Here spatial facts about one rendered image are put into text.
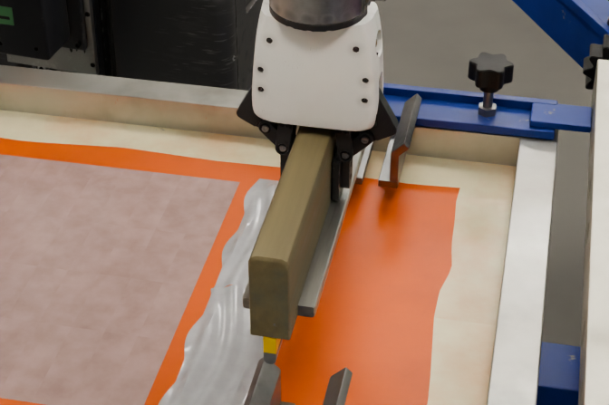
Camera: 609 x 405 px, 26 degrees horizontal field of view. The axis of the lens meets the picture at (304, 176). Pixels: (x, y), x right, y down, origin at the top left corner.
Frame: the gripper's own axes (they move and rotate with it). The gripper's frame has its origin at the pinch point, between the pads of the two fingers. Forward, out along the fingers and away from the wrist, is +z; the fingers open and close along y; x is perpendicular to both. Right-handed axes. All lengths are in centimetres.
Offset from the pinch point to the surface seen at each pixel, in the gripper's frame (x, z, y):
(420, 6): -247, 111, 17
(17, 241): -2.8, 14.2, 29.2
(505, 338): 5.9, 10.4, -17.0
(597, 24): -48, 9, -23
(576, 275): -131, 110, -30
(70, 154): -18.1, 14.3, 29.5
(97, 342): 9.4, 14.1, 17.1
